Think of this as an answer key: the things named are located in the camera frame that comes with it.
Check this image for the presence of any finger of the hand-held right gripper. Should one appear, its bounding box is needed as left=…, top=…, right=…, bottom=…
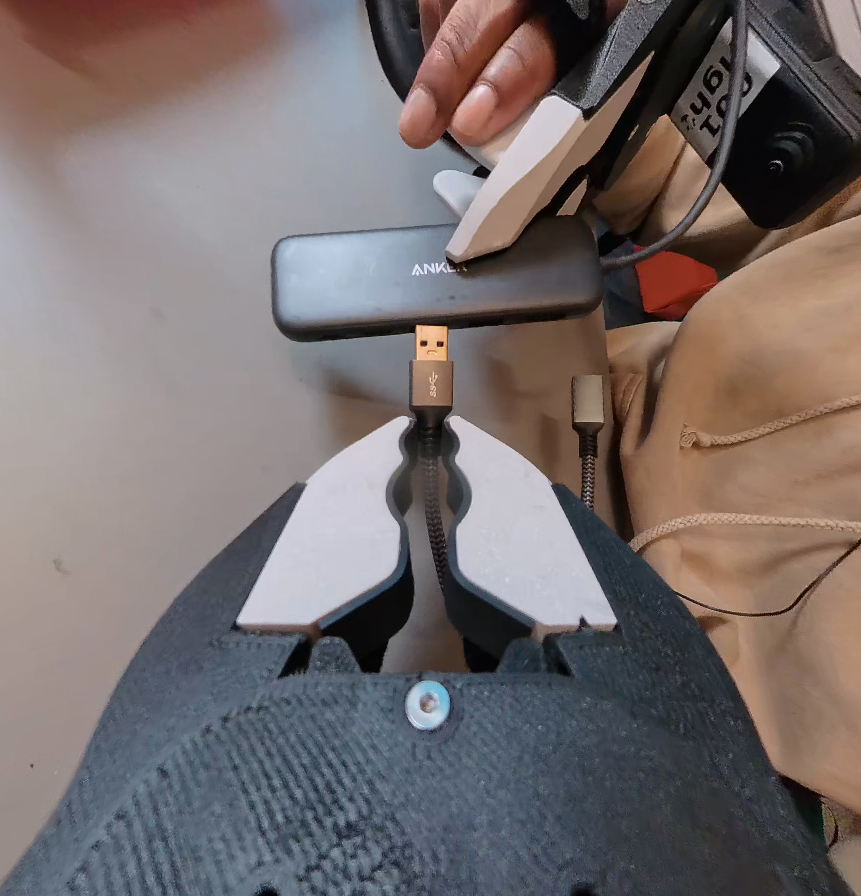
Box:
left=432, top=169, right=487, bottom=220
left=444, top=52, right=657, bottom=263

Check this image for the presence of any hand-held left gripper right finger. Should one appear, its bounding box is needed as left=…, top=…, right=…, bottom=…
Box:
left=444, top=416, right=619, bottom=641

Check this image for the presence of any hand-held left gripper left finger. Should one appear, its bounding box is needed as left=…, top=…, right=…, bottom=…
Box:
left=236, top=416, right=415, bottom=639

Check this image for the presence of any black hub cable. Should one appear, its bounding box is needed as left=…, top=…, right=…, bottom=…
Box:
left=600, top=0, right=750, bottom=273

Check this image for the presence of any dark grey usb hub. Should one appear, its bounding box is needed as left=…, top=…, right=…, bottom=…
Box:
left=271, top=223, right=605, bottom=343

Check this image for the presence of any braided usb extension cable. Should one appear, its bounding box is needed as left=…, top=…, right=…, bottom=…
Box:
left=408, top=324, right=606, bottom=596

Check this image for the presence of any person's right hand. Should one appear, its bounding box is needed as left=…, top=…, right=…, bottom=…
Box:
left=399, top=0, right=564, bottom=149

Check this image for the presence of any red fabric piece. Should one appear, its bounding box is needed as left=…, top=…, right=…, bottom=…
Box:
left=633, top=251, right=720, bottom=322

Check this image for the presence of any beige hooded sweatshirt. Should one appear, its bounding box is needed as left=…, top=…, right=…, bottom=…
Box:
left=598, top=105, right=861, bottom=827

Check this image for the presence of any beige hoodie drawstring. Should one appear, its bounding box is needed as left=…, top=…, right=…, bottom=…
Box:
left=628, top=513, right=861, bottom=554
left=681, top=392, right=861, bottom=449

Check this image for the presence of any thin black cable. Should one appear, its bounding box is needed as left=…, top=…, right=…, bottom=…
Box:
left=672, top=535, right=861, bottom=618

